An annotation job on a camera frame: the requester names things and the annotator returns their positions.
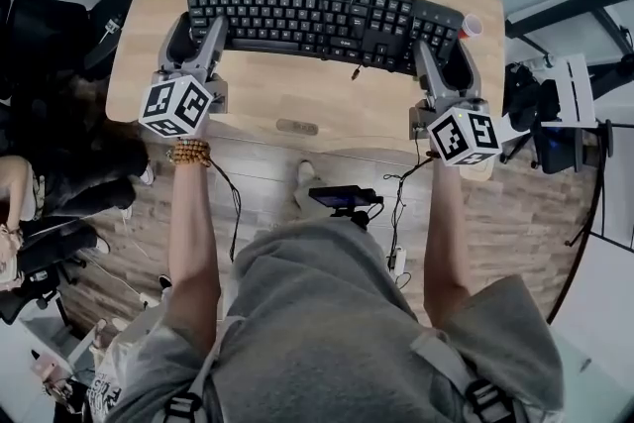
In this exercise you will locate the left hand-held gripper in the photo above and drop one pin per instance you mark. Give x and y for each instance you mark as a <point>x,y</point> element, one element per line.
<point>173,106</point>

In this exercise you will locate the wooden table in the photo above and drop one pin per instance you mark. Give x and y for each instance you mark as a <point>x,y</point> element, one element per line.
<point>317,99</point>

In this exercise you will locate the person's leg with white shoe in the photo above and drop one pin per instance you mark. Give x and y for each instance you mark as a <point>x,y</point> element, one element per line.
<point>307,193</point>

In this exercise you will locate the black chest-mounted device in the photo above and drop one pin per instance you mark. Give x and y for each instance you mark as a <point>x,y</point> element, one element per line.
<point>339,195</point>

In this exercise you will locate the white stand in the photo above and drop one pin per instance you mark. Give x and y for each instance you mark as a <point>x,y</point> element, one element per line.
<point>569,94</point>

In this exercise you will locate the black keyboard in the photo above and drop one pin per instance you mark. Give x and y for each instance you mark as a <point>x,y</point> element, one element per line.
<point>307,20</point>

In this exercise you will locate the red cup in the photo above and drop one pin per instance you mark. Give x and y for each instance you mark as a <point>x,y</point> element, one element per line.
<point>469,27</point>

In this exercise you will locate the white power strip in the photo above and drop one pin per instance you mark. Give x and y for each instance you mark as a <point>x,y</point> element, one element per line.
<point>398,260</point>
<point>148,299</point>

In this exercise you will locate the person's left forearm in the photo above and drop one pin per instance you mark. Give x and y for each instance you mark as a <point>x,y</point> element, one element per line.
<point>193,238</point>

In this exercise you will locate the person's right forearm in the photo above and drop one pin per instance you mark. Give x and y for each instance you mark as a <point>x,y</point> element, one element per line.
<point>446,238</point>

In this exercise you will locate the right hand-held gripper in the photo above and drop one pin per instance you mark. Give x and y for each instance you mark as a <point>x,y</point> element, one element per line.
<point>463,134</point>

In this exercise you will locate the person's grey shirt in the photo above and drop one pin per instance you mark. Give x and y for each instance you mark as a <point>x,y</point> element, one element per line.
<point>322,337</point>

